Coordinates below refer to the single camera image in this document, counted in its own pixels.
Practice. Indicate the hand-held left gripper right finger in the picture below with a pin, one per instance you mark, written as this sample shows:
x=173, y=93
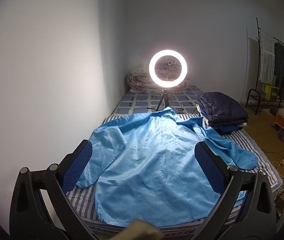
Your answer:
x=208, y=165

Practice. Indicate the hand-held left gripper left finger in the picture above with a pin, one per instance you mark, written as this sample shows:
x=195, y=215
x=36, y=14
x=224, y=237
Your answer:
x=78, y=165

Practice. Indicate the light blue coat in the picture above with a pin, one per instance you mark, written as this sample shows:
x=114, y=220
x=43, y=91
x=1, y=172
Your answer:
x=152, y=160

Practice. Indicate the dark hanging clothes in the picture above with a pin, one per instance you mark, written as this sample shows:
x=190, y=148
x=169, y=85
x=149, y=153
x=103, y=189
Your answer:
x=280, y=65

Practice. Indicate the black clothes rack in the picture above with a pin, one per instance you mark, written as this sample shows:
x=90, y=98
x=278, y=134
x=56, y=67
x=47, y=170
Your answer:
x=257, y=55

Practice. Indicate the folded blue garment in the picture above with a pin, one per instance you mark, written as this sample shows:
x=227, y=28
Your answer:
x=228, y=128

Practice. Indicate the blue white striped blanket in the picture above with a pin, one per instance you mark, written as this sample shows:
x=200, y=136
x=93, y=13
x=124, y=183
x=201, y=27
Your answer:
x=244, y=140

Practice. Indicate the folded cream garment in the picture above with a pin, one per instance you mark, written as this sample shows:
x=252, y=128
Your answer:
x=204, y=117

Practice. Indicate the folded navy jacket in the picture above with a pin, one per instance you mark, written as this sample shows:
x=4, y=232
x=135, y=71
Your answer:
x=222, y=107

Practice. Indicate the yellow box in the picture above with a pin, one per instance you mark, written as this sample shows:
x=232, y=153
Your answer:
x=271, y=92

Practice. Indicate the striped towel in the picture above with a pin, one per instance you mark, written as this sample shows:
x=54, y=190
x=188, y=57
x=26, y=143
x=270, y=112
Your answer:
x=266, y=55

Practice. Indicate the phone holder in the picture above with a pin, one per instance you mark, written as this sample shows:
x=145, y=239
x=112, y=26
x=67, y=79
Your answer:
x=168, y=70

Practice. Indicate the rolled floral quilt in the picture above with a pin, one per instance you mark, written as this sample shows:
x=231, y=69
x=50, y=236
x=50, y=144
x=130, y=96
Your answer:
x=138, y=80

